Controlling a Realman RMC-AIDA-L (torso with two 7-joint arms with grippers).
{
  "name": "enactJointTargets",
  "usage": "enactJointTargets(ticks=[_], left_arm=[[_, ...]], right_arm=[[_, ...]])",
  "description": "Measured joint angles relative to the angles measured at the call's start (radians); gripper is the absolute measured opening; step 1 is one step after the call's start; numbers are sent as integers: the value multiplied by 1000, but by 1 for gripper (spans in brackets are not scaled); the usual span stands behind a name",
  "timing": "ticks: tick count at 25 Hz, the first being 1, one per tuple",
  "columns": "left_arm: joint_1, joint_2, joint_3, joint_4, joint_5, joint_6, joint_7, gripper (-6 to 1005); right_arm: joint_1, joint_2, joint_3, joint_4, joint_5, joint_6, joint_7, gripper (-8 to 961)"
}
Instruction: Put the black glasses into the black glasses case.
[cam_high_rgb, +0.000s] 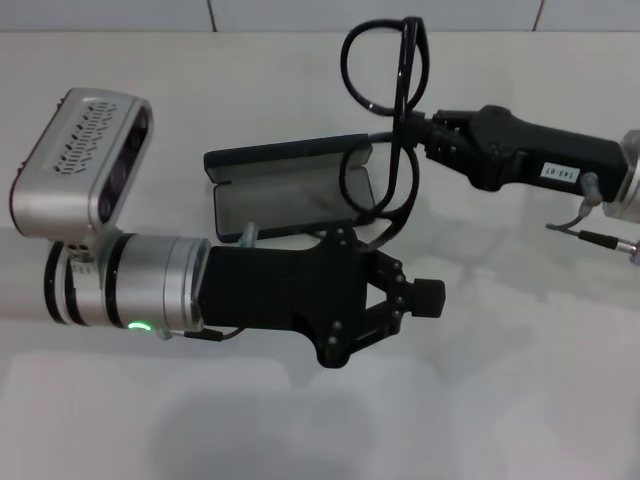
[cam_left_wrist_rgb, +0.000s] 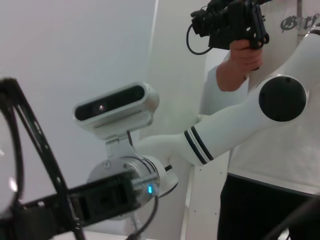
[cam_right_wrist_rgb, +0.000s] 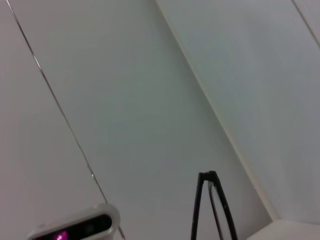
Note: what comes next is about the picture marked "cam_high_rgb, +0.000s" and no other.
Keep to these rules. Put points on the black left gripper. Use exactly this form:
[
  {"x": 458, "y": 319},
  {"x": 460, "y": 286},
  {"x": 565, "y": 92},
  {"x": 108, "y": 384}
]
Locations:
[{"x": 280, "y": 285}]

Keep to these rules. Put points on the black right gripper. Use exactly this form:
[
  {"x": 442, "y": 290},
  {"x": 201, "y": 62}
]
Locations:
[{"x": 525, "y": 145}]

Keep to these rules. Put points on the black-framed glasses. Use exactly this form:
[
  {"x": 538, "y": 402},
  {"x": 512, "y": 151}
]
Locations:
[{"x": 398, "y": 110}]

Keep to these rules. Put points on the black glasses case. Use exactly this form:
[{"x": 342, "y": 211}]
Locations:
[{"x": 280, "y": 200}]

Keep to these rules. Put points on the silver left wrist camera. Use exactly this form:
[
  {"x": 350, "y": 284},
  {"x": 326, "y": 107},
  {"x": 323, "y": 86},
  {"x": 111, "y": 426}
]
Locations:
[{"x": 75, "y": 160}]

